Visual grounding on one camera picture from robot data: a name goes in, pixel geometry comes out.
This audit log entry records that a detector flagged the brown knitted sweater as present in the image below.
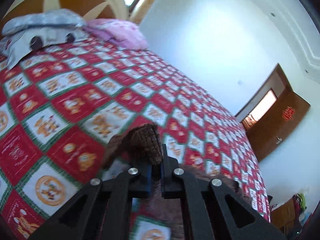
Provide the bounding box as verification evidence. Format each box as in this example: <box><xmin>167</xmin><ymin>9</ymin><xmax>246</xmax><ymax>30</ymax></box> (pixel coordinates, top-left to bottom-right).
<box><xmin>103</xmin><ymin>124</ymin><xmax>250</xmax><ymax>239</ymax></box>

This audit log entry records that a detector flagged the wooden dresser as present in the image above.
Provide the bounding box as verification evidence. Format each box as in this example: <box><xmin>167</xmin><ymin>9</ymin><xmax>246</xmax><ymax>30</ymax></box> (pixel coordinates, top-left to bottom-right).
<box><xmin>271</xmin><ymin>198</ymin><xmax>300</xmax><ymax>235</ymax></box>

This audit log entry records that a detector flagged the green cloth pile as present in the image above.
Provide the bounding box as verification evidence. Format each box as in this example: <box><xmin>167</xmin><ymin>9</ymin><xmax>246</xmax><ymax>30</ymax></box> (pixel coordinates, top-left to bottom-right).
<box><xmin>292</xmin><ymin>193</ymin><xmax>306</xmax><ymax>216</ymax></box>

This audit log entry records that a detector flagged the brown wooden door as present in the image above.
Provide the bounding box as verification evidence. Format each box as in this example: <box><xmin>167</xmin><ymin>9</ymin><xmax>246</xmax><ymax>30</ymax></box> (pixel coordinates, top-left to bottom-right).
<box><xmin>246</xmin><ymin>90</ymin><xmax>310</xmax><ymax>161</ymax></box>

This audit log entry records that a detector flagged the red patchwork bedspread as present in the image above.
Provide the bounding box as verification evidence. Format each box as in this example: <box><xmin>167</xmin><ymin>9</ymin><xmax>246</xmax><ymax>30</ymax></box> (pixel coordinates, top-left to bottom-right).
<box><xmin>1</xmin><ymin>36</ymin><xmax>270</xmax><ymax>239</ymax></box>

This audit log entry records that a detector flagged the red double happiness decal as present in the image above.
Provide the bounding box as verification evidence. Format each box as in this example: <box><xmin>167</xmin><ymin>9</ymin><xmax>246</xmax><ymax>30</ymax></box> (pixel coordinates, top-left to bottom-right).
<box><xmin>282</xmin><ymin>106</ymin><xmax>295</xmax><ymax>121</ymax></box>

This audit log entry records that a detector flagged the pink pillow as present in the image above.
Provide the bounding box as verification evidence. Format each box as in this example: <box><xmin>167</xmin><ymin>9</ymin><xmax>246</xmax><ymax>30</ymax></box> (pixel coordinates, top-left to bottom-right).
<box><xmin>83</xmin><ymin>18</ymin><xmax>149</xmax><ymax>50</ymax></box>

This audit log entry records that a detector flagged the grey patterned pillow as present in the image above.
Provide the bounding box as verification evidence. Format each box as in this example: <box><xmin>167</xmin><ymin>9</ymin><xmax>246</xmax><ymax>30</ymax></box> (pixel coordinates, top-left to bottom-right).
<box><xmin>1</xmin><ymin>9</ymin><xmax>88</xmax><ymax>70</ymax></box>

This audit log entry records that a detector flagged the yellow curtain right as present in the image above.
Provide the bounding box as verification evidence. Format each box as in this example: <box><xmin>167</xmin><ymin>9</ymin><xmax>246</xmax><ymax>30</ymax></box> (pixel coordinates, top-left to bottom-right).
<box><xmin>129</xmin><ymin>0</ymin><xmax>155</xmax><ymax>25</ymax></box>

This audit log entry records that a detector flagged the silver door handle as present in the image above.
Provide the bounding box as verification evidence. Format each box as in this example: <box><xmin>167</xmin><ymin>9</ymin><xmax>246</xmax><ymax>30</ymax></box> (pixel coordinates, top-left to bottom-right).
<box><xmin>276</xmin><ymin>137</ymin><xmax>282</xmax><ymax>145</ymax></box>

